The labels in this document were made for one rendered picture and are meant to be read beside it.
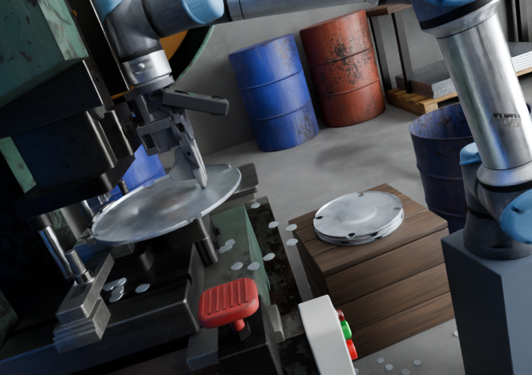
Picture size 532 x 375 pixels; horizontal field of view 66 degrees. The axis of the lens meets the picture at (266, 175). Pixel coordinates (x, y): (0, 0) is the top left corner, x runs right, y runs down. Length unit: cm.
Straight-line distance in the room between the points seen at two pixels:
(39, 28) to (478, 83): 60
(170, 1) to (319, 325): 52
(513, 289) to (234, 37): 345
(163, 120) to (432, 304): 103
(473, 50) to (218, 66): 348
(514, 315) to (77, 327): 82
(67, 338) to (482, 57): 71
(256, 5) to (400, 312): 99
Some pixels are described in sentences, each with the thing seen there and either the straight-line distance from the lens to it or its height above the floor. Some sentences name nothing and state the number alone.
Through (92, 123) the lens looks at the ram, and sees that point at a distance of 70.
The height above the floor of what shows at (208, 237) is 70.
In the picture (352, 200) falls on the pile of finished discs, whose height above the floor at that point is 38.
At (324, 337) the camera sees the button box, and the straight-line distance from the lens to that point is 62.
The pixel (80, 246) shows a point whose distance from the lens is 78.
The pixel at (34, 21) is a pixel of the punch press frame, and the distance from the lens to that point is 58.
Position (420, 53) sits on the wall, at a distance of 448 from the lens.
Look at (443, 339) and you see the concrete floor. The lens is 145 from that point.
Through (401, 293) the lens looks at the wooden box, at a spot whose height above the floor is 17.
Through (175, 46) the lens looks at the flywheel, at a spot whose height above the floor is 104.
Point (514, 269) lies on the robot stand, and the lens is 96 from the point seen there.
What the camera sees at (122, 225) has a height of 78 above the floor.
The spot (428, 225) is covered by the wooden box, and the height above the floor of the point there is 35.
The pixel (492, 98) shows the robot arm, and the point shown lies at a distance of 71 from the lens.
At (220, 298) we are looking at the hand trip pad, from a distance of 49.
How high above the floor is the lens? 103
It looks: 20 degrees down
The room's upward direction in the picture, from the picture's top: 18 degrees counter-clockwise
